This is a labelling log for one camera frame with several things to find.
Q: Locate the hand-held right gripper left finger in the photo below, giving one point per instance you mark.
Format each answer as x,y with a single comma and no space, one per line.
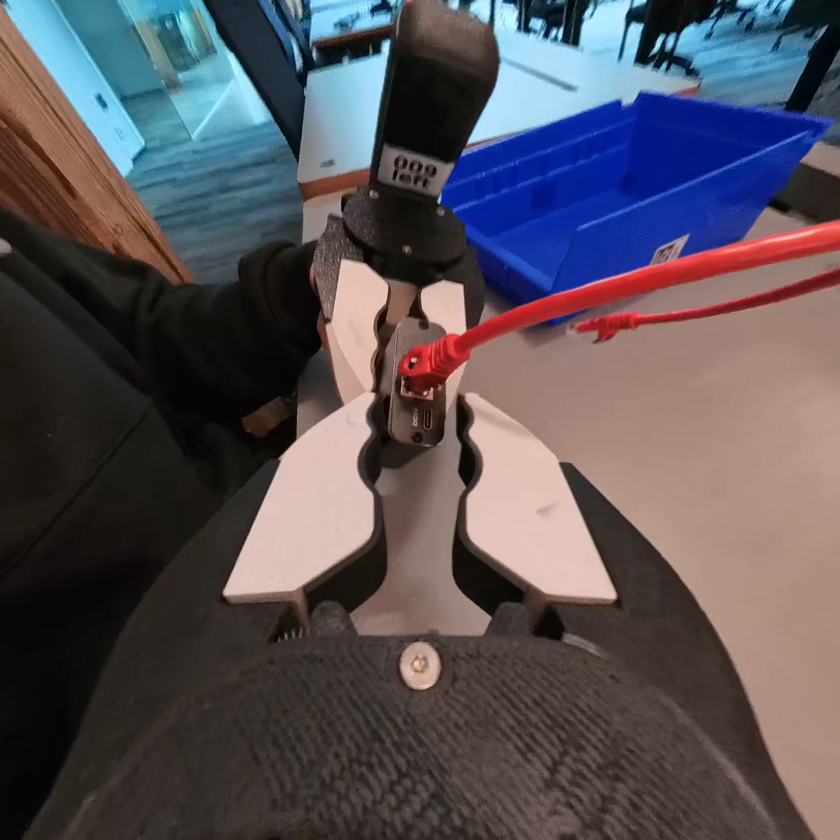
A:
308,518

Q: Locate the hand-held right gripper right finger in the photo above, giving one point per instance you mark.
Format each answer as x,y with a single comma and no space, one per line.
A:
525,518

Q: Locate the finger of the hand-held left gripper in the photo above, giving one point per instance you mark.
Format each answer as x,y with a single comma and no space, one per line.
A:
354,328
446,305

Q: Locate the black network splitter box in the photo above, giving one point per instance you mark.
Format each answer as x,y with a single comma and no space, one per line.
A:
420,420

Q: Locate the blue plastic bin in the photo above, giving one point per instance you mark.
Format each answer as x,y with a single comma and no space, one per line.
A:
590,197

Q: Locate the white top desk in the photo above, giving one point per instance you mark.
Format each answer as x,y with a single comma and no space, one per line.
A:
354,111

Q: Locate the grey desk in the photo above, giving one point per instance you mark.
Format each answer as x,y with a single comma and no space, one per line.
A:
689,459

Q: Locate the person in black hoodie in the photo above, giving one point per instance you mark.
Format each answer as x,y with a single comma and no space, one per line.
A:
65,459

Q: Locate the wooden pillar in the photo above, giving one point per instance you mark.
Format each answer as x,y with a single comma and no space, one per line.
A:
52,170

